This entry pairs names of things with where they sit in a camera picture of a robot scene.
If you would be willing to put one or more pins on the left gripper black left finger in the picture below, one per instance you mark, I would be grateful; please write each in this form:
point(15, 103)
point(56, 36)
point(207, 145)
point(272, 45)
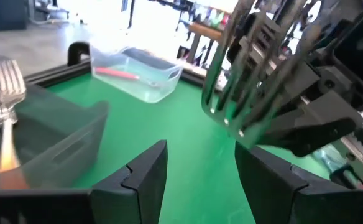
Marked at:
point(138, 193)

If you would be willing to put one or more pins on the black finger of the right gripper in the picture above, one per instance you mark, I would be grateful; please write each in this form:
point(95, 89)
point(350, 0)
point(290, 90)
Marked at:
point(302, 87)
point(318, 127)

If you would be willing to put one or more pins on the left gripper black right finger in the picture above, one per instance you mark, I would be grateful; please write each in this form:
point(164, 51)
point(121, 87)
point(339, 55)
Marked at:
point(278, 199)

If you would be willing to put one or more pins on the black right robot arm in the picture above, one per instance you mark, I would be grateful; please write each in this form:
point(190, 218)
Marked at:
point(343, 9)

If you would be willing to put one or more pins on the green table mat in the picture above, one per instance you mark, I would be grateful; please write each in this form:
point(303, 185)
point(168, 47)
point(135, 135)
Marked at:
point(184, 124)

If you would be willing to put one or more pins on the grey translucent plastic bin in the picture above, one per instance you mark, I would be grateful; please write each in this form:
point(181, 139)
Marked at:
point(60, 140)

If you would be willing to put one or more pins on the clear plastic bin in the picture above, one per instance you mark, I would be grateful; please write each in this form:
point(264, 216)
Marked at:
point(156, 84)

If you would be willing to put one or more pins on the brown wooden desk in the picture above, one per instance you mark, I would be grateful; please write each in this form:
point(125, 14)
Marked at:
point(206, 31)

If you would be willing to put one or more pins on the black curved hook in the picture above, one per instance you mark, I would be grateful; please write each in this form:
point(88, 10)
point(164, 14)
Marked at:
point(77, 49)

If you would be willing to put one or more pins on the black cabinet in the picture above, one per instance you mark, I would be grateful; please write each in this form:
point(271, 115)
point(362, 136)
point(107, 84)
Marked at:
point(4, 14)

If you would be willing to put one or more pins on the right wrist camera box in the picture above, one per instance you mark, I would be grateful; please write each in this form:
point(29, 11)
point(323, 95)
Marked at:
point(361, 56)

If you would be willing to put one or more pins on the black table frame rail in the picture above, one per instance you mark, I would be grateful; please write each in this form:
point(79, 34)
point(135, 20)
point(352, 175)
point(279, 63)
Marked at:
point(57, 73)

